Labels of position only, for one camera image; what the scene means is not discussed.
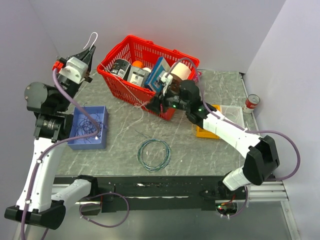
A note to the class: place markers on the blue Harrys box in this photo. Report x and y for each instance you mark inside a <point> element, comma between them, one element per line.
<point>153,80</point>

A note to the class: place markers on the red white soup can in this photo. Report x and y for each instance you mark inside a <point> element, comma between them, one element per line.
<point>250,103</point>

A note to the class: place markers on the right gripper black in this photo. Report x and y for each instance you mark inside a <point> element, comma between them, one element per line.
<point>155,106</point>

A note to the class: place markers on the blue plastic bin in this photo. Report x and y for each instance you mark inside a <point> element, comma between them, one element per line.
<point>81,126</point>

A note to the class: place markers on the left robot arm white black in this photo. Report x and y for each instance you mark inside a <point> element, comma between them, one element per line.
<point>37,205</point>

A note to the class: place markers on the white plastic bin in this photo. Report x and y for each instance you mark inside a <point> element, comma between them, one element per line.
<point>233,113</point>

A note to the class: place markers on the red plastic shopping basket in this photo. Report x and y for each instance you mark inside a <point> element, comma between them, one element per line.
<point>133,48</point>

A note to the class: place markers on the white paper towel roll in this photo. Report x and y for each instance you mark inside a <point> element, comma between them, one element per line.
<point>181,71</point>

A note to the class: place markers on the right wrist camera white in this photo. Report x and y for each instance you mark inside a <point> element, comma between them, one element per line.
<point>165,80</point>

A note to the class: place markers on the brown roll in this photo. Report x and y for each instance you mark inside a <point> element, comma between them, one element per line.
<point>175,84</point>

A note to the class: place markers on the grey labelled pouch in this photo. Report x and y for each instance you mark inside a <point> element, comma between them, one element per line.
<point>138,76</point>

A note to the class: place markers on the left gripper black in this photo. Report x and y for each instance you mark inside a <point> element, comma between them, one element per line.
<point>86,56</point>

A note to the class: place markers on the yellow plastic bin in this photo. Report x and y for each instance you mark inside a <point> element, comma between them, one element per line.
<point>202,133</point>

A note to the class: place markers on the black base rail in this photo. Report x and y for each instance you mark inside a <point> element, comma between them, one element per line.
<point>121,193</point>

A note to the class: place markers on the pink small box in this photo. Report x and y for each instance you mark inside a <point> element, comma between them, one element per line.
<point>197,77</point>

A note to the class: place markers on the black cylindrical can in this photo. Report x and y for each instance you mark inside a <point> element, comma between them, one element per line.
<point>121,68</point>

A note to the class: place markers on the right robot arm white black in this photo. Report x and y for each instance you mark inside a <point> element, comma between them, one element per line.
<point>260,153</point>

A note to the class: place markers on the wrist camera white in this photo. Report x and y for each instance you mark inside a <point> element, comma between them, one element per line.
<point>74,69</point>
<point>165,80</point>

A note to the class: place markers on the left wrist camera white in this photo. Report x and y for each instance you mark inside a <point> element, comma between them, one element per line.
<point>74,69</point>

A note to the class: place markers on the orange fruit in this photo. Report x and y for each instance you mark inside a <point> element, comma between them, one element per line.
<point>138,64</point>

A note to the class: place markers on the aluminium frame rail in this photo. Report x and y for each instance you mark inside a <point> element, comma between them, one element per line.
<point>273,191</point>

